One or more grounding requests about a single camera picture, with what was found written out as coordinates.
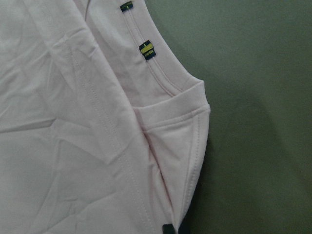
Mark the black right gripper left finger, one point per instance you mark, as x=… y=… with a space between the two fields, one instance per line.
x=168 y=229

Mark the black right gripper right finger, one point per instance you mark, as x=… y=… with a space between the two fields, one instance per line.
x=184 y=227

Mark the pink Snoopy t-shirt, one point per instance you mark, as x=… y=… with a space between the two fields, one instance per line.
x=102 y=130

